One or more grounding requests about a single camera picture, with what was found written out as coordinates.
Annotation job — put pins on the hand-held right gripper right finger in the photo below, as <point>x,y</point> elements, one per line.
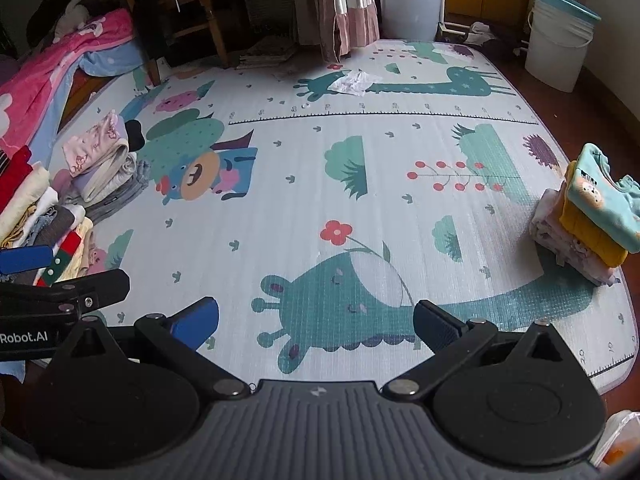
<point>435,327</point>

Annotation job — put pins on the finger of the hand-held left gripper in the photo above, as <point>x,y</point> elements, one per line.
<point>97,285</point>
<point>25,259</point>

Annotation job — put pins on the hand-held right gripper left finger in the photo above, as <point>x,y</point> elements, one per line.
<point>197,317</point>

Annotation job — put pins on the teal printed shirt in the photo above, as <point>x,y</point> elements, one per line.
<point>615,210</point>

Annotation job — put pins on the row of folded clothes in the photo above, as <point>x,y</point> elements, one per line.
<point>45,215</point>

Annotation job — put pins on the folded pink floral clothes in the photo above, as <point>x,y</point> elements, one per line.
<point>555,240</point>

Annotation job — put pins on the grey garment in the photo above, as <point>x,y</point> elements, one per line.
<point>122,195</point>

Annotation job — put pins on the lilac garment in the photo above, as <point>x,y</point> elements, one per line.
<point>85,182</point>

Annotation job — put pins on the cream garment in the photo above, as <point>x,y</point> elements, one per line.
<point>112,172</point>

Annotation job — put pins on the pink printed garment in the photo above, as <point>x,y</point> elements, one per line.
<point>95,142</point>

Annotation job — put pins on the black cloth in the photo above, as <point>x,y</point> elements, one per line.
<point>135,135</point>

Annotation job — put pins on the cartoon animal play mat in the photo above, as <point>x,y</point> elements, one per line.
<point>325,200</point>

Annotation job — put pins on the pink printed blanket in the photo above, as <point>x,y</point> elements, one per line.
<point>40,85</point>

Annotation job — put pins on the folded yellow sweater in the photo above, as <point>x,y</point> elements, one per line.
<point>585,230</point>

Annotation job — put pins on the clear plastic bag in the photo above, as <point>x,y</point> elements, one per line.
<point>620,435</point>

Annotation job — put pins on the white plush toy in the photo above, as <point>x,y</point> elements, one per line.
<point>70,17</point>

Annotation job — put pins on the stack of books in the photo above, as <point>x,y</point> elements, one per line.
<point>265,50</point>

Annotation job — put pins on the wooden chair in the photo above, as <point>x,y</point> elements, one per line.
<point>217,35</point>

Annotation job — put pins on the white bucket with teal rim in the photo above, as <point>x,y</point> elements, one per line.
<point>555,55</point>

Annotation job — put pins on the white rag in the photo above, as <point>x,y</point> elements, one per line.
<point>482,30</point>

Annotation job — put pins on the white low rack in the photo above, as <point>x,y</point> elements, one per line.
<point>450,25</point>

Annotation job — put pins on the pink striped curtain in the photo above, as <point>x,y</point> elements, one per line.
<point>355,25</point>

